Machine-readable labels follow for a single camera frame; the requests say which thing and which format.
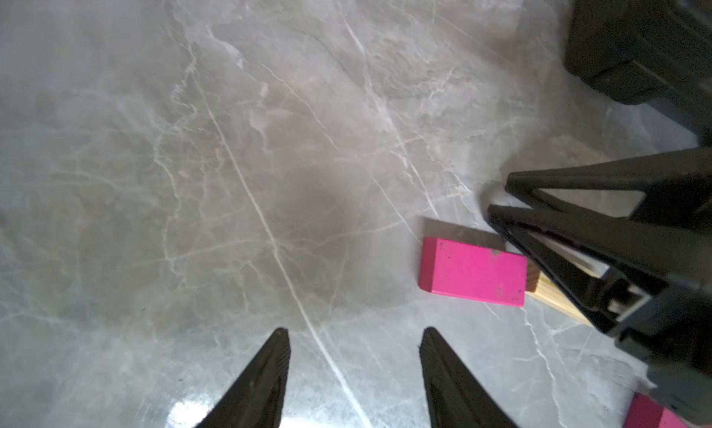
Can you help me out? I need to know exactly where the magenta block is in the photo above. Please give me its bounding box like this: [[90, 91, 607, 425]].
[[623, 393, 687, 428], [418, 237, 528, 307]]

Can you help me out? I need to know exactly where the natural wood block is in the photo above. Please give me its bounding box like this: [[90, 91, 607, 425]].
[[526, 259, 591, 326]]

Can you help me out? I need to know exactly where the black plastic tool case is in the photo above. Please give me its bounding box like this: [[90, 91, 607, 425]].
[[564, 0, 711, 146]]

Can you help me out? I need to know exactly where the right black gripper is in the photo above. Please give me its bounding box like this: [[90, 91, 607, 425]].
[[488, 205, 711, 425]]

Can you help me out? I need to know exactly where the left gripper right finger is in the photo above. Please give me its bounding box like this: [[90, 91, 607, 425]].
[[419, 327, 517, 428]]

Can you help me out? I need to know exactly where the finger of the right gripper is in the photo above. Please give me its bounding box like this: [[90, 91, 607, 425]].
[[504, 147, 711, 228]]

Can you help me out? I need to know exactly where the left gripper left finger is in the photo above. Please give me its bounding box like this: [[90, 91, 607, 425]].
[[198, 328, 291, 428]]

